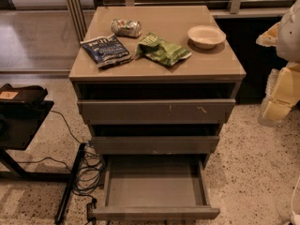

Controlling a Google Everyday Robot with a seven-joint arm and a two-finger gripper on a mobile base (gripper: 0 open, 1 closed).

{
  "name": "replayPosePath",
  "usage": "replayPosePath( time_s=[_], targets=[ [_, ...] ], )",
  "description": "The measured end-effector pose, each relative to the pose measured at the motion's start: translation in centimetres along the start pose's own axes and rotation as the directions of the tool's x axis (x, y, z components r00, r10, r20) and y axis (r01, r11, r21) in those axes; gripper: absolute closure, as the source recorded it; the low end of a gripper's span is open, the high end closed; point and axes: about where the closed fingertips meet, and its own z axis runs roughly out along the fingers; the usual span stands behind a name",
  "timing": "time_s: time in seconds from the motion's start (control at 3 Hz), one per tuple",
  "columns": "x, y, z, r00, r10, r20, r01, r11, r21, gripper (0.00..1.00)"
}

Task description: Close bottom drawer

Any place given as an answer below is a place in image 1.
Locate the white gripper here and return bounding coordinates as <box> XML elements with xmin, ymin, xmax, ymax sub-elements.
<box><xmin>256</xmin><ymin>22</ymin><xmax>300</xmax><ymax>127</ymax></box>

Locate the grey bottom drawer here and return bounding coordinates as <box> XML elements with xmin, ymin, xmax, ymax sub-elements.
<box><xmin>92</xmin><ymin>155</ymin><xmax>220</xmax><ymax>220</ymax></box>

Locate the grey drawer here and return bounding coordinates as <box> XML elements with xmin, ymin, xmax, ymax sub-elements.
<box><xmin>91</xmin><ymin>124</ymin><xmax>220</xmax><ymax>155</ymax></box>
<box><xmin>92</xmin><ymin>155</ymin><xmax>220</xmax><ymax>220</ymax></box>
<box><xmin>76</xmin><ymin>82</ymin><xmax>236</xmax><ymax>125</ymax></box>

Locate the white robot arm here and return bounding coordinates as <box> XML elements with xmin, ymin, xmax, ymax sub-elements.
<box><xmin>256</xmin><ymin>0</ymin><xmax>300</xmax><ymax>127</ymax></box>

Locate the grey drawer cabinet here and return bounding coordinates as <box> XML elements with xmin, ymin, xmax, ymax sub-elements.
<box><xmin>69</xmin><ymin>6</ymin><xmax>246</xmax><ymax>161</ymax></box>

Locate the grey top drawer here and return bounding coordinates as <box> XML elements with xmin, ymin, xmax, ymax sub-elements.
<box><xmin>76</xmin><ymin>82</ymin><xmax>236</xmax><ymax>125</ymax></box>

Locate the grey middle drawer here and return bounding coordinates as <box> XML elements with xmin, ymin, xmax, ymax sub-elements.
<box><xmin>91</xmin><ymin>124</ymin><xmax>220</xmax><ymax>155</ymax></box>

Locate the white paper bowl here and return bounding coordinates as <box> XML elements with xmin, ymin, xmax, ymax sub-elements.
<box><xmin>187</xmin><ymin>25</ymin><xmax>226</xmax><ymax>49</ymax></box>

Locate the green chip bag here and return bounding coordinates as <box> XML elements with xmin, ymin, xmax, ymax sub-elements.
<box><xmin>135</xmin><ymin>32</ymin><xmax>191</xmax><ymax>67</ymax></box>

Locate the crushed soda can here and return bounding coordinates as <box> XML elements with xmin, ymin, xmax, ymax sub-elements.
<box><xmin>111</xmin><ymin>19</ymin><xmax>142</xmax><ymax>38</ymax></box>

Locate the blue chip bag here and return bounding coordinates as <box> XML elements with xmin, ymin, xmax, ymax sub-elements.
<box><xmin>81</xmin><ymin>35</ymin><xmax>131</xmax><ymax>69</ymax></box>

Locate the black power adapter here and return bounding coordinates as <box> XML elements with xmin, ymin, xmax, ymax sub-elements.
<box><xmin>86</xmin><ymin>198</ymin><xmax>97</xmax><ymax>225</ymax></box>

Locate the black bag with label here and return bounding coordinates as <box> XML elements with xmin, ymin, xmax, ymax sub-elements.
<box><xmin>0</xmin><ymin>83</ymin><xmax>48</xmax><ymax>107</ymax></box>

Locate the black side table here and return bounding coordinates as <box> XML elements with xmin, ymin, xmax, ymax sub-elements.
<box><xmin>0</xmin><ymin>100</ymin><xmax>85</xmax><ymax>225</ymax></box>

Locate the blue and black cable bundle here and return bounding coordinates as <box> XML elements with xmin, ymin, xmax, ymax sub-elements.
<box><xmin>17</xmin><ymin>110</ymin><xmax>106</xmax><ymax>199</ymax></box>

